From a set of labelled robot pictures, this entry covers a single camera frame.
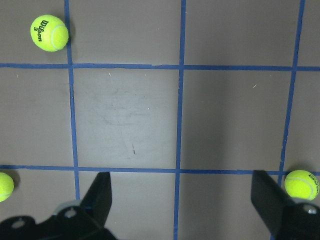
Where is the tennis ball far left side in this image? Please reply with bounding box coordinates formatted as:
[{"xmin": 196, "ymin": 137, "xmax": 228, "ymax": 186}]
[{"xmin": 0, "ymin": 172, "xmax": 15, "ymax": 202}]

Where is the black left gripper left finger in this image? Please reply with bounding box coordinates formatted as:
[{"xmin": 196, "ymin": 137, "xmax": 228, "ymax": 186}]
[{"xmin": 79, "ymin": 172, "xmax": 111, "ymax": 227}]

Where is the tennis ball near grid cross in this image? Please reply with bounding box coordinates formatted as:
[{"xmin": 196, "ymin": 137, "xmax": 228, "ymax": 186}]
[{"xmin": 30, "ymin": 14, "xmax": 69, "ymax": 52}]

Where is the centre Head tennis ball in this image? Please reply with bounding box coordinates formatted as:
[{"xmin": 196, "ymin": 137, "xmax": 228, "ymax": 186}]
[{"xmin": 284, "ymin": 170, "xmax": 320, "ymax": 201}]

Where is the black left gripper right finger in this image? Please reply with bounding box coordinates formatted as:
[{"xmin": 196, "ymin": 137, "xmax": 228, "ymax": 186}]
[{"xmin": 250, "ymin": 170, "xmax": 296, "ymax": 237}]

